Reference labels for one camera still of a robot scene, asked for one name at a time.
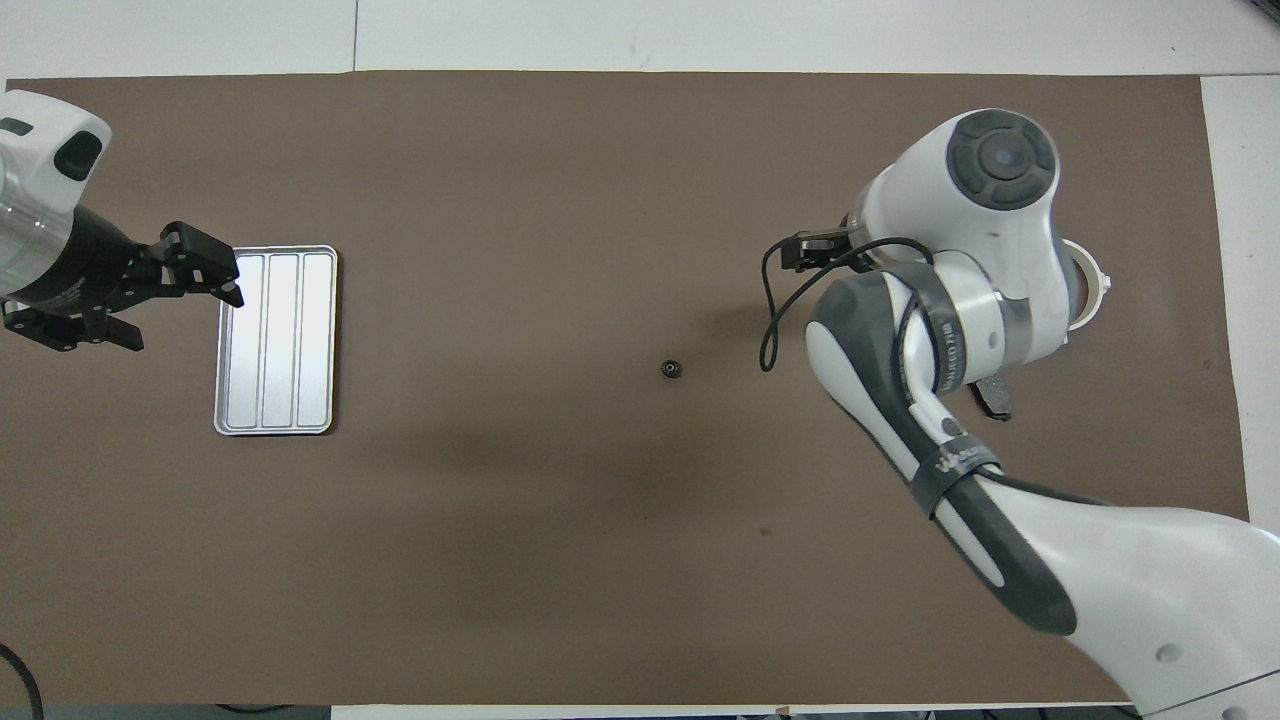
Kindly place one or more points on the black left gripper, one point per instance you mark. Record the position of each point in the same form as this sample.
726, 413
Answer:
85, 265

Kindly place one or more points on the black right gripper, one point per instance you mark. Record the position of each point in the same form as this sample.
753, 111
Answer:
855, 255

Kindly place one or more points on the small black bearing gear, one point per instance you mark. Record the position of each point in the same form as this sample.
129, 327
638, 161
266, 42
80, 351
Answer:
670, 369

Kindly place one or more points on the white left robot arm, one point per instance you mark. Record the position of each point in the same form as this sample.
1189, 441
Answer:
40, 140

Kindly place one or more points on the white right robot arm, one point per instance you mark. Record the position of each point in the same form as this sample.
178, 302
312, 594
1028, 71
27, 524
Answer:
1000, 230

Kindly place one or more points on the silver metal tray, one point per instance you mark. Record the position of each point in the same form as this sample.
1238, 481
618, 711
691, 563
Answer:
280, 340

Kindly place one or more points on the curved dark grey brake pad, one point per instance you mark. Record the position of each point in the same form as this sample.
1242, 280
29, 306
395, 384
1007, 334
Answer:
998, 400

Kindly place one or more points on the brown table mat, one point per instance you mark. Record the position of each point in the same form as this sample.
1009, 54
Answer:
560, 550

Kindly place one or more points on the white curved plastic bracket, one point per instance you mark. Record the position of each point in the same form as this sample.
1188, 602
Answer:
1100, 285

